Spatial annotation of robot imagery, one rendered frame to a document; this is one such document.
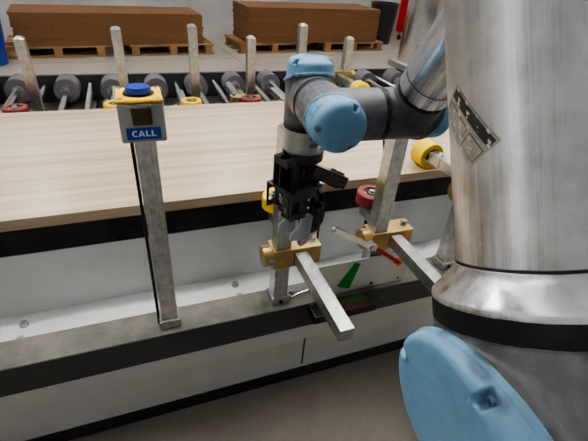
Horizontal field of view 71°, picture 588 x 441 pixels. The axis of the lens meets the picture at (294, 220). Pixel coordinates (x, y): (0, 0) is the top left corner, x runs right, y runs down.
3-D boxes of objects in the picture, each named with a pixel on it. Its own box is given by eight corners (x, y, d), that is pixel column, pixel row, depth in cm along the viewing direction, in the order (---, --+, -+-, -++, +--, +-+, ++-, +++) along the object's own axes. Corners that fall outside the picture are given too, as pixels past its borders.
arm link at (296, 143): (307, 115, 73) (339, 129, 68) (304, 139, 76) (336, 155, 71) (274, 122, 69) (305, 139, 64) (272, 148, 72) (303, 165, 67)
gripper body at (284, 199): (264, 207, 77) (267, 148, 71) (299, 195, 82) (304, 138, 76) (290, 227, 73) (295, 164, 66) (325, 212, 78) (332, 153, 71)
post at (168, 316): (181, 325, 93) (158, 138, 68) (158, 330, 91) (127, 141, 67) (178, 311, 96) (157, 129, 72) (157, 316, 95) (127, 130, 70)
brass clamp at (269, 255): (320, 263, 96) (323, 246, 94) (265, 273, 92) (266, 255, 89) (311, 248, 101) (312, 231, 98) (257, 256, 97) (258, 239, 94)
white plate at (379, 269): (402, 279, 112) (411, 250, 106) (315, 298, 103) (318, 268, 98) (402, 278, 112) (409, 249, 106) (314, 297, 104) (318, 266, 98)
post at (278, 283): (286, 309, 103) (301, 126, 77) (272, 311, 102) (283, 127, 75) (281, 299, 106) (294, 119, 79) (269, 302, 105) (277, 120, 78)
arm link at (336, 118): (398, 99, 53) (365, 76, 62) (316, 100, 50) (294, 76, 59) (387, 155, 58) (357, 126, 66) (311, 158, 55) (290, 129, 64)
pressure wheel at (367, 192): (385, 232, 113) (393, 195, 107) (359, 235, 111) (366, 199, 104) (370, 216, 119) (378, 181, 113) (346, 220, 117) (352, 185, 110)
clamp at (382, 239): (409, 244, 105) (414, 228, 102) (362, 253, 100) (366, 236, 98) (397, 232, 109) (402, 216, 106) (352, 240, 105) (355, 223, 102)
